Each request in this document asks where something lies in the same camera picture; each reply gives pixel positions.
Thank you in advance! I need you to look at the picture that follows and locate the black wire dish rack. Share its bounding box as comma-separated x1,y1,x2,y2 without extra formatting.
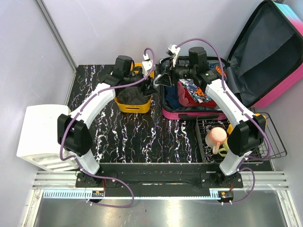
196,112,287,164

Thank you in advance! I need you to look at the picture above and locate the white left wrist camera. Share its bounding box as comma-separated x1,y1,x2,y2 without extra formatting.
142,54,153,76

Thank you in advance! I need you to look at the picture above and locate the black marble pattern mat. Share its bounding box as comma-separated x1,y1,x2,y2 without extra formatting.
67,64,228,164

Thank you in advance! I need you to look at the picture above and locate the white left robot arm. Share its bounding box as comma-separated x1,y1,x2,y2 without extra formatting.
57,53,155,187

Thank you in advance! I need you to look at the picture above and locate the grey polka dot cloth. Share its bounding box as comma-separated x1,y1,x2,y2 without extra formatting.
117,87,150,105

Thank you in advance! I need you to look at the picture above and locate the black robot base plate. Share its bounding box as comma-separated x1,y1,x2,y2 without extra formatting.
75,162,244,190

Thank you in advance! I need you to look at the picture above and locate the colourful patterned cloth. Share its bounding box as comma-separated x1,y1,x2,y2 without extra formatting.
179,65,222,103

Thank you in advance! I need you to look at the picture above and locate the orange plastic basket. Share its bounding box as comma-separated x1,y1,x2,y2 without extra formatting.
112,61,152,114

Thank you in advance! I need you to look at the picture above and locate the aluminium slotted rail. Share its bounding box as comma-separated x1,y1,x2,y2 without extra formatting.
33,171,289,200

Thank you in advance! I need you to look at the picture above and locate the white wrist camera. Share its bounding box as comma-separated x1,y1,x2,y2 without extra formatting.
142,54,153,76
167,44,181,67

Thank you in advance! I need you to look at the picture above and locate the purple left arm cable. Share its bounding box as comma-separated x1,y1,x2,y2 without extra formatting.
59,48,135,208

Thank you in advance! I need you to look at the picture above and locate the teal and pink kids suitcase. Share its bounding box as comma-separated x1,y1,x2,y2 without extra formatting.
160,0,303,120

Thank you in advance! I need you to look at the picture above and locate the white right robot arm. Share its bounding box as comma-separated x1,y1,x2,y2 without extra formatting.
154,44,270,188

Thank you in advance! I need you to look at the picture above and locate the pink plastic cup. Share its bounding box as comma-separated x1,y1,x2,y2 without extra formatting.
205,127,227,154

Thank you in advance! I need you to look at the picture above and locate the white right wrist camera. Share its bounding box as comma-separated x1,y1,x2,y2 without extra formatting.
167,44,181,67

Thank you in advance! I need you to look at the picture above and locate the red garment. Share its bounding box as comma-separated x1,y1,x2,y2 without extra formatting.
178,81,216,109

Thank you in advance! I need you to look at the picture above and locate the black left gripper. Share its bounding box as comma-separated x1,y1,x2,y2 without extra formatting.
124,70,159,96

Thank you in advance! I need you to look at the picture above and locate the navy blue garment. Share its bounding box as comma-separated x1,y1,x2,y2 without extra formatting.
165,85,185,110

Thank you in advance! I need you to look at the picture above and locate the white compartment organizer box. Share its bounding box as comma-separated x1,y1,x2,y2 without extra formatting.
17,105,78,172

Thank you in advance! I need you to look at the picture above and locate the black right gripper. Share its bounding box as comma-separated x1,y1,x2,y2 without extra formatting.
155,57,196,87

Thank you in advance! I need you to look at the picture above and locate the yellow-green plastic cup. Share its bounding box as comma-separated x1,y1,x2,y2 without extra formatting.
218,139,229,157

